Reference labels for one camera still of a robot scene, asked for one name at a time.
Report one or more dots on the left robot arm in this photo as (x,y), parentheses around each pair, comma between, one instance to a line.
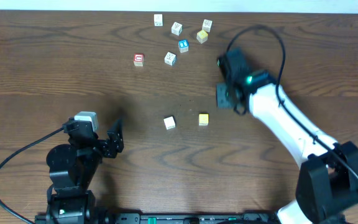
(71,169)

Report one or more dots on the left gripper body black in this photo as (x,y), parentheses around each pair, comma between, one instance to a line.
(105,147)

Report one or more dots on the blue letter block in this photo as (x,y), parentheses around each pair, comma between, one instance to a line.
(183,46)

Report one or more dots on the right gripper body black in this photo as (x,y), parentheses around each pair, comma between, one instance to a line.
(225,99)

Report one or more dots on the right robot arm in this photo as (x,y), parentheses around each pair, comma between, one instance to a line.
(328,179)

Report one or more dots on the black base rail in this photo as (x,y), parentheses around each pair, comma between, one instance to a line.
(136,218)

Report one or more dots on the white block top left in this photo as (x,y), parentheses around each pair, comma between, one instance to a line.
(158,20)

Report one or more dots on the white block tilted top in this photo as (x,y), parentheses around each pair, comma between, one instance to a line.
(176,28)

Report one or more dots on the white patterned block top right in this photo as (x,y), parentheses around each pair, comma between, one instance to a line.
(207,25)

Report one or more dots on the yellow-top block near centre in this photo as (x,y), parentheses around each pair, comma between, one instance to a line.
(202,36)

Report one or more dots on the red letter block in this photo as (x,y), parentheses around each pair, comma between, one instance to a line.
(138,60)

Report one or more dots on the plain white block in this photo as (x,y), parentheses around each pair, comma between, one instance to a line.
(169,122)

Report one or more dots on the yellow block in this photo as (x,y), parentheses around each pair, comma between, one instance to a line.
(203,119)

